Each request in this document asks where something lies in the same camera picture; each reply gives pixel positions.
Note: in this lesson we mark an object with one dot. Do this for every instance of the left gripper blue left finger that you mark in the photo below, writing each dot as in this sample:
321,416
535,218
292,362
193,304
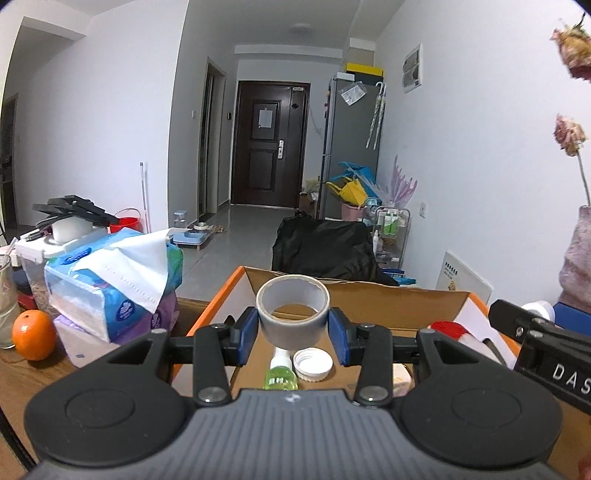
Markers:
243,334

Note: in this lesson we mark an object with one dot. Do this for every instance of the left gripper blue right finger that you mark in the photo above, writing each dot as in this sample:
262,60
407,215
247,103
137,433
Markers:
340,333

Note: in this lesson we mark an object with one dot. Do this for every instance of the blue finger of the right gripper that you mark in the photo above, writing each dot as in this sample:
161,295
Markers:
572,319

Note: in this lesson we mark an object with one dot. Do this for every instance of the white bottle cap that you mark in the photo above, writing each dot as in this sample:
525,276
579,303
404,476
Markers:
312,364

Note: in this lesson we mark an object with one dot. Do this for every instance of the white tape roll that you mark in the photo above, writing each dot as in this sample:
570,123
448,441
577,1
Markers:
293,311

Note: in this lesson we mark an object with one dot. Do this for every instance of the green spray bottle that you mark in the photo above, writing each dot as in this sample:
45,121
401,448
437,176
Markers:
280,375

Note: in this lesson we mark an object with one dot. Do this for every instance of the red white lint brush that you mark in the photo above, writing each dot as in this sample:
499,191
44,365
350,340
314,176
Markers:
460,334

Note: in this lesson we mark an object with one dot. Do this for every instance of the pink textured vase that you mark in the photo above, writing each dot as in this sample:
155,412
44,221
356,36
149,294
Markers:
574,276

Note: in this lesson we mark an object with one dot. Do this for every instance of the red cardboard box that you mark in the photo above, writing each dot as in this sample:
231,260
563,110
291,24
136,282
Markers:
402,309

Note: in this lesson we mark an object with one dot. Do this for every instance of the black bag on chair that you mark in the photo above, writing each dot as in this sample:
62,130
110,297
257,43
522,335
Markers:
327,249

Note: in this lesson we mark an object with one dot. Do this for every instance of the blue yellow bags pile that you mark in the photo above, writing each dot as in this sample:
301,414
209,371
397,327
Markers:
355,185

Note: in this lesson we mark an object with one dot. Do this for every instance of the red bucket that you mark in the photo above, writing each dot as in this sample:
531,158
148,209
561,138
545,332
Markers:
127,218

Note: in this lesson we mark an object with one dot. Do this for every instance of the white purple tissue pack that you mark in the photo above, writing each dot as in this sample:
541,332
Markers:
129,322

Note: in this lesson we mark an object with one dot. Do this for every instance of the blue tissue pack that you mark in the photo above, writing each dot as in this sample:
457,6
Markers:
88,284

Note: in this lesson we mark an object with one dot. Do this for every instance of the dark entrance door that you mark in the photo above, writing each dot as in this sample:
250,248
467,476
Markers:
268,153

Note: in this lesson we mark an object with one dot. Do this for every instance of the black headset on container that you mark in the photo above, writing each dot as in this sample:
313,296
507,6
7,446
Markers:
73,206

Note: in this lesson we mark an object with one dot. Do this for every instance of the orange fruit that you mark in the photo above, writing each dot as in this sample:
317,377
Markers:
34,335

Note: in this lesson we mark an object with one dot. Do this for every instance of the grey refrigerator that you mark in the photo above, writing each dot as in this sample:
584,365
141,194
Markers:
349,115

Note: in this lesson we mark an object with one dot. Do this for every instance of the clear drinking glass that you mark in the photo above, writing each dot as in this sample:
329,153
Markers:
9,307

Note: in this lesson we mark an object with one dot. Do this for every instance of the yellow box on fridge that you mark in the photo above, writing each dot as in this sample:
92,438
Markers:
364,70

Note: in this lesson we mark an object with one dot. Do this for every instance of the dried pink roses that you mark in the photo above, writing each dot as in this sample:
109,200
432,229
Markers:
572,42

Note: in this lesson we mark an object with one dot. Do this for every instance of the wire trolley with bottles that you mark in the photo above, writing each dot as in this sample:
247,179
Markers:
389,228

